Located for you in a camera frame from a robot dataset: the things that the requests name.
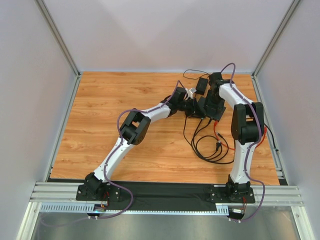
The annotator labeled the black network switch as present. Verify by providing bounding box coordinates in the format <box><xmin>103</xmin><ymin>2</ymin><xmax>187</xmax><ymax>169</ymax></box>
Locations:
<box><xmin>197</xmin><ymin>90</ymin><xmax>226</xmax><ymax>122</ymax></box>

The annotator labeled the red ethernet cable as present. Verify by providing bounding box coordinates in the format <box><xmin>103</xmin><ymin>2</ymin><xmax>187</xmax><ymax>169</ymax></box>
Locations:
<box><xmin>212</xmin><ymin>119</ymin><xmax>267</xmax><ymax>151</ymax></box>

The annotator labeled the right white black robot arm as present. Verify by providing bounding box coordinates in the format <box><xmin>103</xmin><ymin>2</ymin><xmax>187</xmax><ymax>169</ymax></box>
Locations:
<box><xmin>208</xmin><ymin>72</ymin><xmax>264</xmax><ymax>195</ymax></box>

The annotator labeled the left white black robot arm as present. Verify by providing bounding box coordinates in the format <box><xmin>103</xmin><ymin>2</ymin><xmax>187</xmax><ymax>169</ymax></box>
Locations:
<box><xmin>84</xmin><ymin>87</ymin><xmax>196</xmax><ymax>196</ymax></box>

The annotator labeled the black power adapter brick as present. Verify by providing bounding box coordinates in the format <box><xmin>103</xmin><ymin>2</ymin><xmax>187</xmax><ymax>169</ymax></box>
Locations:
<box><xmin>195</xmin><ymin>77</ymin><xmax>209</xmax><ymax>96</ymax></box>

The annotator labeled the thin black adapter lead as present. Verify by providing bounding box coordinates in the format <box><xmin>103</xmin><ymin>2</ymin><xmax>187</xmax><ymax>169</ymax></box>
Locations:
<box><xmin>182</xmin><ymin>69</ymin><xmax>210</xmax><ymax>80</ymax></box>

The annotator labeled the black cloth strip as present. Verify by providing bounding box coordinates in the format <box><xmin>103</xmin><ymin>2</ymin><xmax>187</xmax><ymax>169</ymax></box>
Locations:
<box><xmin>117</xmin><ymin>181</ymin><xmax>217</xmax><ymax>212</ymax></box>

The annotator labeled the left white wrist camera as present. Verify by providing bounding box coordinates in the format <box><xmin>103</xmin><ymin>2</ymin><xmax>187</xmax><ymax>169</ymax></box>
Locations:
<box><xmin>185</xmin><ymin>87</ymin><xmax>197</xmax><ymax>99</ymax></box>

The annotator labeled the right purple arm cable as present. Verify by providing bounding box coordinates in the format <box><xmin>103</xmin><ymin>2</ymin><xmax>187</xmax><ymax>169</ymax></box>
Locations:
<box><xmin>221</xmin><ymin>62</ymin><xmax>267</xmax><ymax>223</ymax></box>

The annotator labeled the black adapter power cord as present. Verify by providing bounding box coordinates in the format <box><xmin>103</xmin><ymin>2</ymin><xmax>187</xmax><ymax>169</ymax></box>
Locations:
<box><xmin>182</xmin><ymin>117</ymin><xmax>223</xmax><ymax>161</ymax></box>

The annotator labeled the black side cable loop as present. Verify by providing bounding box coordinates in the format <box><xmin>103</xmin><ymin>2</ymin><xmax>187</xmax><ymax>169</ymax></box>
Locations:
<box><xmin>212</xmin><ymin>123</ymin><xmax>280</xmax><ymax>165</ymax></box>

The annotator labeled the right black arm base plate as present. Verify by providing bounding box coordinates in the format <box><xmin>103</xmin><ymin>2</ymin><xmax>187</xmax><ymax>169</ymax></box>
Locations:
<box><xmin>207</xmin><ymin>184</ymin><xmax>256</xmax><ymax>204</ymax></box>

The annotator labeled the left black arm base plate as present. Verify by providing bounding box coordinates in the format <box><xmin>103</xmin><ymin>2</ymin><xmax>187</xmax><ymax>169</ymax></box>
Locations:
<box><xmin>75</xmin><ymin>183</ymin><xmax>121</xmax><ymax>202</ymax></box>

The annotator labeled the right aluminium frame post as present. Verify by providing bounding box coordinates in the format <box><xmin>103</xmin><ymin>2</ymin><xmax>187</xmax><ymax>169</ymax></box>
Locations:
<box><xmin>251</xmin><ymin>0</ymin><xmax>302</xmax><ymax>79</ymax></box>

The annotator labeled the aluminium frame post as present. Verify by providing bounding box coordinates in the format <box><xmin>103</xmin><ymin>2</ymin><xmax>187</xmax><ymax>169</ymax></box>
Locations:
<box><xmin>34</xmin><ymin>0</ymin><xmax>81</xmax><ymax>76</ymax></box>
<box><xmin>251</xmin><ymin>0</ymin><xmax>302</xmax><ymax>79</ymax></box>

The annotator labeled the aluminium front rail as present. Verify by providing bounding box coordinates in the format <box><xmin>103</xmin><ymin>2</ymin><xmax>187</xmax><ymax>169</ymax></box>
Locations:
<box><xmin>30</xmin><ymin>182</ymin><xmax>304</xmax><ymax>207</ymax></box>

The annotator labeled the grey slotted cable duct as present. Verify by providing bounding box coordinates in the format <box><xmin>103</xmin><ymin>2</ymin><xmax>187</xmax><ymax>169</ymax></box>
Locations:
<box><xmin>39</xmin><ymin>202</ymin><xmax>231</xmax><ymax>216</ymax></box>

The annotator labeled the left aluminium frame post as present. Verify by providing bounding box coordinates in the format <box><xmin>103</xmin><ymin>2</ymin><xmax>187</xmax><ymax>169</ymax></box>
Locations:
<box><xmin>34</xmin><ymin>0</ymin><xmax>81</xmax><ymax>76</ymax></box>

